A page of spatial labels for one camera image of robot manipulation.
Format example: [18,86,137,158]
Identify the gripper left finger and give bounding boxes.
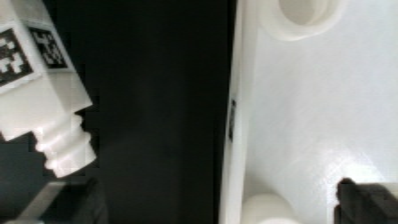
[11,178,106,224]

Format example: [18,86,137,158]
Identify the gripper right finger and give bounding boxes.
[334,178,398,224]

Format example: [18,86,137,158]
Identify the white table leg front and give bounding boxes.
[0,0,96,177]

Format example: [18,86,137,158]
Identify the white square tabletop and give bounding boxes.
[217,0,398,224]

